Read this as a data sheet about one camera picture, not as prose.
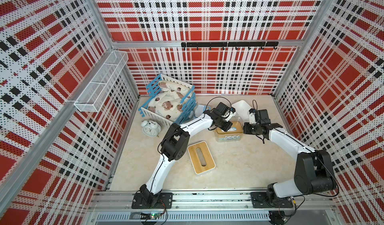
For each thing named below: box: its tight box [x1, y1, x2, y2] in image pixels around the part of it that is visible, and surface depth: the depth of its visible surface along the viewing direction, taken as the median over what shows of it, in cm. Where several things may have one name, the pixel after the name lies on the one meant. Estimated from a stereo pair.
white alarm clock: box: [141, 120, 162, 138], surface depth 92 cm
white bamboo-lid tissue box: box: [187, 141, 216, 177], surface depth 84 cm
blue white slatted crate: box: [138, 73, 197, 126], surface depth 106 cm
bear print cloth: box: [147, 81, 191, 122], surface depth 106 cm
